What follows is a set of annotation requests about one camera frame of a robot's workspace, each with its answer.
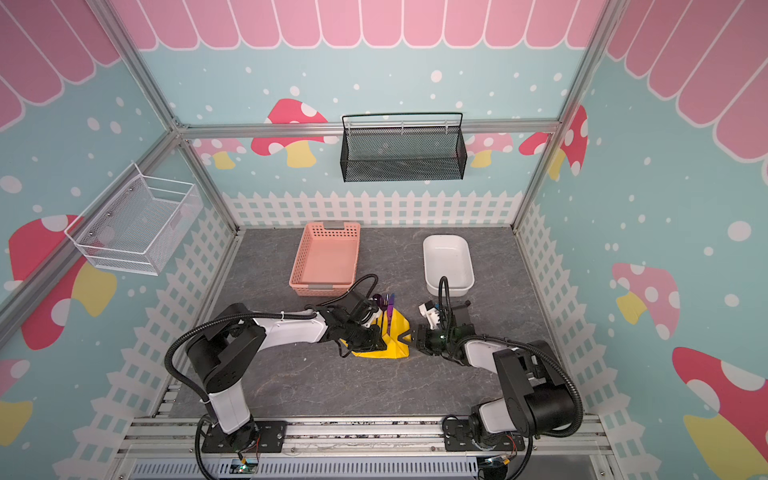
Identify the white wire wall basket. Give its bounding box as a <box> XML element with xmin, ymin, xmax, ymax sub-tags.
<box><xmin>64</xmin><ymin>164</ymin><xmax>203</xmax><ymax>276</ymax></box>

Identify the white plastic tub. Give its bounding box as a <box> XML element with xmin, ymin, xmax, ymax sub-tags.
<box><xmin>423</xmin><ymin>235</ymin><xmax>475</xmax><ymax>297</ymax></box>

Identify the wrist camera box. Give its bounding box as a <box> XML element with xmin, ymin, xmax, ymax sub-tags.
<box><xmin>346</xmin><ymin>292</ymin><xmax>382</xmax><ymax>324</ymax></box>
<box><xmin>418</xmin><ymin>300</ymin><xmax>471</xmax><ymax>330</ymax></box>

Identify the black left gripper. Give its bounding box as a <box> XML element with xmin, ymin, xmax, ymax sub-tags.
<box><xmin>342</xmin><ymin>319</ymin><xmax>389</xmax><ymax>353</ymax></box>

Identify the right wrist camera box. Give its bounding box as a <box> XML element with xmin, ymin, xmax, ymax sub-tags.
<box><xmin>418</xmin><ymin>300</ymin><xmax>471</xmax><ymax>330</ymax></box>

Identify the purple metal spoon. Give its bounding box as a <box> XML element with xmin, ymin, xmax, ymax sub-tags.
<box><xmin>372</xmin><ymin>294</ymin><xmax>384</xmax><ymax>312</ymax></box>

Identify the yellow paper napkin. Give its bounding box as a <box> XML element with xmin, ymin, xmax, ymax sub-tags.
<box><xmin>352</xmin><ymin>308</ymin><xmax>410</xmax><ymax>359</ymax></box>

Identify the pink perforated plastic basket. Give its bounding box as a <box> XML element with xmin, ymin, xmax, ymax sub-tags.
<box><xmin>289</xmin><ymin>221</ymin><xmax>361</xmax><ymax>297</ymax></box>

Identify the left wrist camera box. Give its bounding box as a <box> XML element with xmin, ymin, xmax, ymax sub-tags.
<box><xmin>346</xmin><ymin>292</ymin><xmax>382</xmax><ymax>324</ymax></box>

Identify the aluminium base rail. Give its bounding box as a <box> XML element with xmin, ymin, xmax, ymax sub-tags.
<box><xmin>106</xmin><ymin>416</ymin><xmax>622</xmax><ymax>479</ymax></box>

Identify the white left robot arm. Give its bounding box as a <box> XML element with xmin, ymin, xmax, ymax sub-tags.
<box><xmin>164</xmin><ymin>274</ymin><xmax>387</xmax><ymax>479</ymax></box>

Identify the black mesh wall basket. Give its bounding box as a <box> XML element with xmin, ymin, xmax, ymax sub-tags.
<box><xmin>340</xmin><ymin>112</ymin><xmax>468</xmax><ymax>182</ymax></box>

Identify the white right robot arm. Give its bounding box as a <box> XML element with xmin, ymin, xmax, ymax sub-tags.
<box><xmin>398</xmin><ymin>277</ymin><xmax>585</xmax><ymax>479</ymax></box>

